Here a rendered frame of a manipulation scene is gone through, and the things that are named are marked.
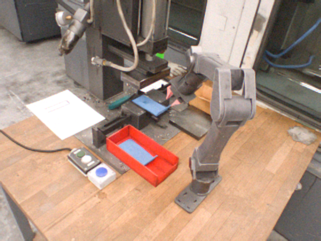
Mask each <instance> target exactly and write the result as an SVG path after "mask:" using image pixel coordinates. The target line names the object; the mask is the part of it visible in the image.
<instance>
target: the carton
mask: <svg viewBox="0 0 321 241"><path fill-rule="evenodd" d="M212 91H213V88H212V87H209V86H207V85H205V84H204V85H203V86H202V87H200V88H199V89H198V90H197V91H196V92H195V94H196V98H195V99H194V100H191V101H189V103H188V105H190V106H191V105H193V106H195V107H196V108H198V109H200V110H203V111H205V112H206V113H208V114H210V115H211V113H210V102H211V98H212Z"/></svg>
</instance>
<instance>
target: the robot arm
mask: <svg viewBox="0 0 321 241"><path fill-rule="evenodd" d="M185 56H186V65H187V69H188V70H189V72H188V73H186V74H185V75H184V76H183V77H182V76H181V75H179V76H177V77H175V78H173V79H171V80H170V81H169V82H168V83H170V84H171V85H170V86H168V88H167V98H166V99H168V98H169V97H170V96H172V95H173V94H174V96H175V97H176V98H177V100H176V101H175V102H174V103H173V104H172V105H171V106H173V105H175V104H181V103H183V102H184V104H187V103H188V102H189V101H191V100H194V99H195V98H196V94H195V92H196V91H197V90H198V89H199V88H200V87H202V86H203V85H202V83H205V82H206V81H208V80H209V79H211V80H212V81H213V91H212V98H211V102H210V113H211V117H212V119H213V122H212V125H211V127H210V129H209V131H208V133H207V135H206V137H205V140H204V141H203V143H202V144H201V145H200V146H198V147H195V149H194V151H193V154H192V156H191V157H189V168H190V172H191V175H192V178H193V179H192V181H191V182H190V184H189V185H188V186H187V187H186V188H185V189H184V190H183V191H182V192H181V193H180V194H179V195H178V196H177V197H176V198H175V200H174V202H175V203H176V204H177V205H178V206H179V207H181V208H182V209H183V210H184V211H186V212H187V213H189V214H191V213H193V212H194V210H195V209H196V208H197V207H198V206H199V205H200V204H201V203H202V202H203V200H204V199H205V198H206V197H207V196H208V195H209V194H210V193H211V192H212V190H213V189H214V188H215V187H216V186H217V185H218V184H219V183H220V181H221V179H222V176H221V175H220V174H218V167H219V165H220V159H221V154H222V151H223V149H224V147H225V146H226V145H227V143H228V142H229V140H230V138H231V136H232V135H233V134H234V133H235V132H236V131H237V130H238V129H239V128H240V127H244V126H245V124H246V122H247V121H251V120H252V119H253V118H254V117H255V113H256V89H255V72H254V70H253V69H252V68H237V67H234V66H232V65H230V64H228V63H226V62H225V61H223V60H221V58H220V57H219V55H218V54H216V53H211V52H203V51H202V47H201V46H191V47H190V49H188V50H187V51H186V53H185ZM244 78H245V81H244ZM243 84H244V86H243ZM242 86H243V90H242V95H231V91H239V90H241V89H242ZM212 182H213V183H212ZM194 202H195V203H194Z"/></svg>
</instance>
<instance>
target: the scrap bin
mask: <svg viewBox="0 0 321 241"><path fill-rule="evenodd" d="M130 138H131V139H132V140H133V141H134V142H136V143H137V144H138V145H139V146H141V147H142V148H144V150H146V151H147V152H149V154H150V155H152V156H153V157H155V156H156V155H158V156H157V157H155V159H154V160H152V161H151V162H150V163H149V164H146V165H143V164H142V163H140V162H139V161H138V160H136V159H135V158H134V157H132V155H130V154H128V153H126V152H125V151H124V150H123V149H122V148H121V147H119V146H118V145H120V144H122V143H123V142H125V141H126V140H128V139H130ZM106 150H107V151H109V152H110V153H111V154H113V155H114V156H115V157H116V158H118V159H119V160H121V162H123V163H124V164H126V165H127V166H128V167H129V168H131V169H132V170H133V171H134V172H136V173H137V174H138V175H140V176H141V177H142V178H143V179H144V180H146V181H148V182H149V183H150V184H151V185H152V186H153V187H155V188H156V187H157V186H158V185H159V184H160V183H161V182H162V181H163V180H165V179H166V178H168V176H169V175H170V174H172V172H175V171H176V170H177V166H178V161H179V157H178V156H177V155H175V154H173V153H172V152H170V151H169V150H168V149H166V148H165V147H163V146H161V145H160V144H159V143H157V142H155V141H154V140H153V139H151V138H150V137H148V136H146V135H145V134H143V133H142V132H140V131H139V130H138V129H136V128H135V127H132V126H131V125H128V126H126V127H123V128H122V129H120V130H119V131H117V132H115V133H114V134H112V135H111V136H108V137H107V138H106Z"/></svg>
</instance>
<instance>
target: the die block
mask: <svg viewBox="0 0 321 241"><path fill-rule="evenodd" d="M169 101H170V100H168V101H166V102H164V103H162V104H163V105H164V106H166V107H168V106H169ZM122 110H123V111H124V112H128V113H130V114H131V117H130V121H129V122H128V123H126V124H127V125H131V126H132V127H135V128H136V129H138V130H139V131H140V130H141V129H142V128H144V127H147V126H148V122H149V117H148V116H146V114H144V115H142V116H141V117H140V118H138V117H137V116H135V115H133V114H132V113H131V112H129V111H127V110H125V109H123V108H122ZM167 113H168V112H165V111H164V112H163V113H161V114H159V115H158V116H159V117H162V116H164V115H165V114H167Z"/></svg>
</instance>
